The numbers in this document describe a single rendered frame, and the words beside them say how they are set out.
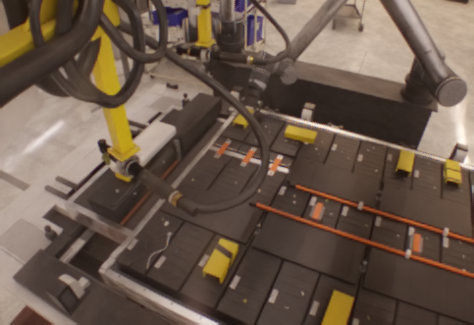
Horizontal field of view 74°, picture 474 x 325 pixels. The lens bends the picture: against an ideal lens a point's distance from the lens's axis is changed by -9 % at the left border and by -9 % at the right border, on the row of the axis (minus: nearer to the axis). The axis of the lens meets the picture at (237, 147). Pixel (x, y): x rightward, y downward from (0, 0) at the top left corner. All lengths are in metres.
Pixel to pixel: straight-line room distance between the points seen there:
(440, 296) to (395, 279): 0.17
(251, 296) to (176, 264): 0.30
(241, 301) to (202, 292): 0.14
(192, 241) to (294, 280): 0.42
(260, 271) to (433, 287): 0.63
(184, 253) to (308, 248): 0.47
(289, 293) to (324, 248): 0.23
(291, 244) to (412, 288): 0.47
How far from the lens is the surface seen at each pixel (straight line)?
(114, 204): 1.43
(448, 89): 2.32
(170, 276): 1.31
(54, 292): 1.40
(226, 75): 2.91
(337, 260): 1.36
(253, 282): 1.28
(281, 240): 1.37
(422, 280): 1.43
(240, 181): 1.58
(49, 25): 0.49
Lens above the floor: 2.12
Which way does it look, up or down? 39 degrees down
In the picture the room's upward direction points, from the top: straight up
